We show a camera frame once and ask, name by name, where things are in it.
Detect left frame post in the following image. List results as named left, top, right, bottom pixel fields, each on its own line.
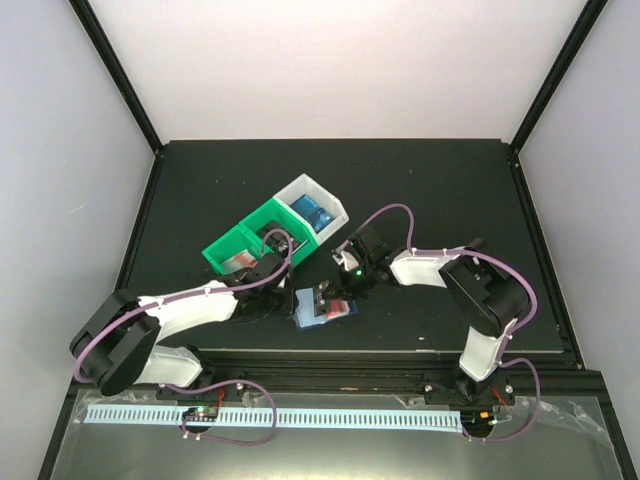
left=68, top=0, right=164, bottom=155

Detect frame post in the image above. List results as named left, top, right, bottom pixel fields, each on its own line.
left=510, top=0, right=608, bottom=154
left=68, top=0, right=164, bottom=155

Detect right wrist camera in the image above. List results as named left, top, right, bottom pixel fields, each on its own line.
left=333, top=226, right=384, bottom=271

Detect near green plastic bin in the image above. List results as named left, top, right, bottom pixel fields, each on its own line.
left=202, top=224, right=261, bottom=274

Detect blue card holder wallet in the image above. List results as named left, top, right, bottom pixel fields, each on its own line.
left=292, top=285, right=358, bottom=330

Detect blue cards in white bin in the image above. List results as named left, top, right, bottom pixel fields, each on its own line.
left=290, top=195, right=334, bottom=233

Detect right frame post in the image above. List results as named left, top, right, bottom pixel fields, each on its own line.
left=510, top=0, right=608, bottom=154

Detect orange cards in near bin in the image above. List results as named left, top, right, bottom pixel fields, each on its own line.
left=221, top=249, right=257, bottom=274

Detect right controller board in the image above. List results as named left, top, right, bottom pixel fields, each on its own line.
left=460, top=407, right=513, bottom=428

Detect red circle credit card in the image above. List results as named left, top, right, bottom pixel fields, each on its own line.
left=326, top=300, right=350, bottom=319

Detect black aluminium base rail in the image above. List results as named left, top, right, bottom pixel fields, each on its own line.
left=74, top=349, right=606, bottom=401

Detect white slotted cable duct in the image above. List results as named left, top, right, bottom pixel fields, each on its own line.
left=84, top=404, right=462, bottom=433

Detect middle green plastic bin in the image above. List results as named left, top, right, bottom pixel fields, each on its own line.
left=239, top=198, right=318, bottom=267

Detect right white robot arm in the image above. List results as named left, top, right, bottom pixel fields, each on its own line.
left=312, top=226, right=538, bottom=403

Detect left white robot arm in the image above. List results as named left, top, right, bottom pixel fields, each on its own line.
left=69, top=253, right=296, bottom=399

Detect green plastic bin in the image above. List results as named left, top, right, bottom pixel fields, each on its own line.
left=202, top=224, right=261, bottom=274
left=239, top=198, right=318, bottom=267

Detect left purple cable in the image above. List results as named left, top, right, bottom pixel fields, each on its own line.
left=73, top=228, right=294, bottom=384

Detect left controller board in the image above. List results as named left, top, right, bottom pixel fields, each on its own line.
left=181, top=406, right=218, bottom=423

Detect controller board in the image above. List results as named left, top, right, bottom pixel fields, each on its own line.
left=460, top=407, right=513, bottom=428
left=181, top=406, right=218, bottom=423

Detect black cards in green bin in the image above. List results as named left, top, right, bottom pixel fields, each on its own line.
left=258, top=222, right=302, bottom=257

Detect white plastic bin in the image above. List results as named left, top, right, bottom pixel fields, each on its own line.
left=274, top=174, right=349, bottom=245

